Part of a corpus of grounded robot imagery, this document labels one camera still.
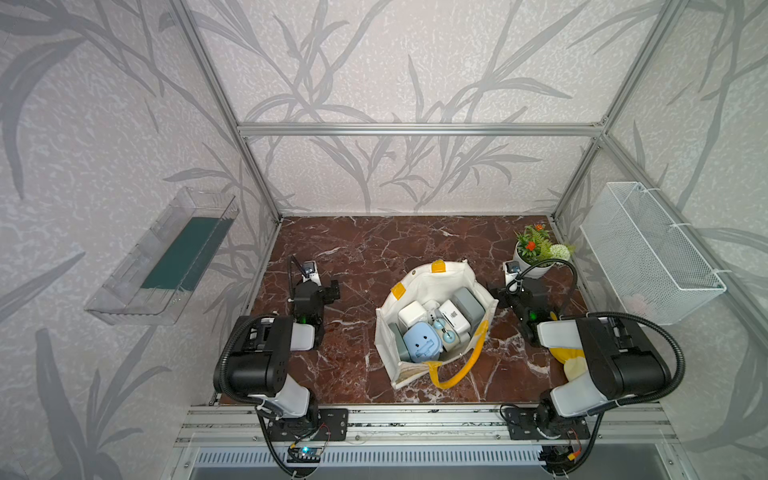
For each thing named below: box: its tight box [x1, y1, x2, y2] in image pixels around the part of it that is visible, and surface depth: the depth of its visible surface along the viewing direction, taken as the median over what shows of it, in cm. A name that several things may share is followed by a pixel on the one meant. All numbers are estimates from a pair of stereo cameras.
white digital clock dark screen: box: [438, 299, 471, 334], surface depth 82 cm
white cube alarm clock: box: [398, 301, 427, 333], surface depth 81 cm
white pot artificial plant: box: [513, 222, 575, 278], surface depth 93 cm
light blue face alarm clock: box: [403, 322, 443, 362], surface depth 76 cm
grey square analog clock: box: [451, 286, 486, 337], surface depth 82 cm
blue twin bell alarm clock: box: [434, 318, 461, 352], surface depth 82 cm
